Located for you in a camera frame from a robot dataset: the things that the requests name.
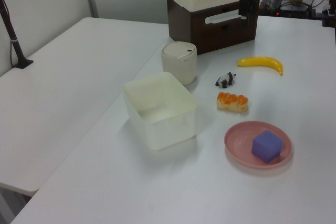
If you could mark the dark brown drawer cabinet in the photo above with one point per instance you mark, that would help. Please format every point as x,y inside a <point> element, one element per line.
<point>189,28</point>

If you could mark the black electronics box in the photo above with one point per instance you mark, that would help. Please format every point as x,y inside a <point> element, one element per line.
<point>294,9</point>

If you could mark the yellow toy banana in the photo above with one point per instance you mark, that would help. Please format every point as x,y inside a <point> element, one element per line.
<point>262,62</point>

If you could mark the toy panda figure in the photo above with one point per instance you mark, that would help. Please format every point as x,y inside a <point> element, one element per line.
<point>225,79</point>

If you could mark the black table clamp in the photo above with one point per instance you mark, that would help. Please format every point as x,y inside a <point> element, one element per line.
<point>329,14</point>

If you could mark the cream lidded trash can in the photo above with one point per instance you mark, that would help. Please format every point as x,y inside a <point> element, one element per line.
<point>179,62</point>

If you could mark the orange glazed toy bread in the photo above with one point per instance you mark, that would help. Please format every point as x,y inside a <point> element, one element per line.
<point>232,102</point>

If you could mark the pink plastic plate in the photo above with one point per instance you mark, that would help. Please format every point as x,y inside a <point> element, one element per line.
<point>239,140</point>

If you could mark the white plastic storage bin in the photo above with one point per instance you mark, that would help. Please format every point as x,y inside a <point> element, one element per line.
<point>157,108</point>

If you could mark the purple foam cube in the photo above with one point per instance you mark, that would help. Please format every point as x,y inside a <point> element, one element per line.
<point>267,146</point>

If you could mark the black clamped camera pole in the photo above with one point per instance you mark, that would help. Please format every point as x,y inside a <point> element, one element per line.
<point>13,40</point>

